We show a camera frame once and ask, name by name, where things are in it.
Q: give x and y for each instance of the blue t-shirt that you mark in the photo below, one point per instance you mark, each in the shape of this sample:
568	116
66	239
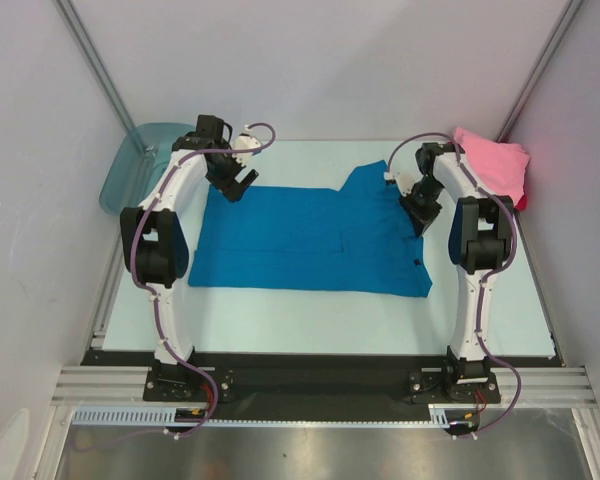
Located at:
357	238

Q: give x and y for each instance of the teal translucent plastic bin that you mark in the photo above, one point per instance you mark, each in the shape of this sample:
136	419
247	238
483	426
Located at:
139	164

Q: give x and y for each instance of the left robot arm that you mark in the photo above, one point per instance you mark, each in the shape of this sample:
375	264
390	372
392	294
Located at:
155	250

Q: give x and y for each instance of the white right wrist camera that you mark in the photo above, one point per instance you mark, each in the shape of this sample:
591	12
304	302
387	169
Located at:
404	182

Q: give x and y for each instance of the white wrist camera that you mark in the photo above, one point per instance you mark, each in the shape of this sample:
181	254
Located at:
404	182
246	145

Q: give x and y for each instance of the aluminium frame post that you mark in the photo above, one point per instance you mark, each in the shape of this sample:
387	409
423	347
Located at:
89	50
550	49

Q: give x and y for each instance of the right aluminium frame post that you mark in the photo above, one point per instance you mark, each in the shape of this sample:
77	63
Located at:
550	49

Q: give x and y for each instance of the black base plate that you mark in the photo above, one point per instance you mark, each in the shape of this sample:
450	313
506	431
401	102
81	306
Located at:
314	388

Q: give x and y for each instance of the pink folded t-shirt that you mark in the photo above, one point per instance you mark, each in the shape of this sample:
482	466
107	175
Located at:
500	166

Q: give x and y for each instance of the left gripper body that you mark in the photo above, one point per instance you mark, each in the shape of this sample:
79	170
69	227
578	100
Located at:
227	169

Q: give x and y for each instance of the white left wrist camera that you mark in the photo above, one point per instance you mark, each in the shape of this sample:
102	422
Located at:
246	145

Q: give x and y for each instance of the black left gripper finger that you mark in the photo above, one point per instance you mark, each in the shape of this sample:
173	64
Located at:
248	179
233	192

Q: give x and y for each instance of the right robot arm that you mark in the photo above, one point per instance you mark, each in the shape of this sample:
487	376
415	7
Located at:
482	242

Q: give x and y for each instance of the white slotted cable duct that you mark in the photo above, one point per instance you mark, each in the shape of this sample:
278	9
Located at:
173	417

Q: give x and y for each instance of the aluminium front rail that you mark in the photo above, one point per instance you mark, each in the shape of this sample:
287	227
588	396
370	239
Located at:
81	385

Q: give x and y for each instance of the left aluminium frame post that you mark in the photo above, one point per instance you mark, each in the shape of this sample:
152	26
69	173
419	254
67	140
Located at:
89	50

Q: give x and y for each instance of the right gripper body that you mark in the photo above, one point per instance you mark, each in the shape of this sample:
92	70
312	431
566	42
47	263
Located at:
421	206

